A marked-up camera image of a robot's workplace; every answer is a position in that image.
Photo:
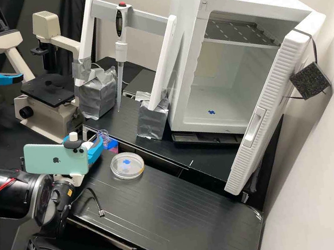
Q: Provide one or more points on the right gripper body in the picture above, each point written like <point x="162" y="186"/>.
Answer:
<point x="73" y="178"/>

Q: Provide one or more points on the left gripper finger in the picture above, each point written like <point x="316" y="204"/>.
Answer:
<point x="5" y="78"/>

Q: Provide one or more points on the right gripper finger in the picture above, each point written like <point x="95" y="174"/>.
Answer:
<point x="96" y="152"/>
<point x="97" y="138"/>

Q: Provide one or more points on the white cap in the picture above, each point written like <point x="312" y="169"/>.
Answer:
<point x="86" y="144"/>

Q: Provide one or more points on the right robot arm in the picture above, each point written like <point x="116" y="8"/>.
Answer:
<point x="9" y="196"/>

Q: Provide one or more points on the small bottle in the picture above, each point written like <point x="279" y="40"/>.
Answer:
<point x="103" y="135"/>

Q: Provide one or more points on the blue bottle holder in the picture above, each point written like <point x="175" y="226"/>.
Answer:
<point x="112" y="144"/>

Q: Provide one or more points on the petri dish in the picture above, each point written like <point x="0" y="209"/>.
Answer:
<point x="127" y="166"/>

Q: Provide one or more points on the cream microscope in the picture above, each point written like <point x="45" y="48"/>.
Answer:
<point x="49" y="90"/>

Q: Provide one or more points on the white pipette stand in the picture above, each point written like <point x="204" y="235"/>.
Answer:
<point x="87" y="29"/>

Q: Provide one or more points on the pipette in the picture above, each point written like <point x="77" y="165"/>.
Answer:
<point x="121" y="43"/>

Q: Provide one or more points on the incubator door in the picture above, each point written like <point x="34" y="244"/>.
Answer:
<point x="266" y="108"/>

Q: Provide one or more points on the white incubator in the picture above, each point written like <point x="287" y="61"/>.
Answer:
<point x="230" y="8"/>

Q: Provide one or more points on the right wrist camera phone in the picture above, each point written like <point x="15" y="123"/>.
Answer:
<point x="48" y="159"/>

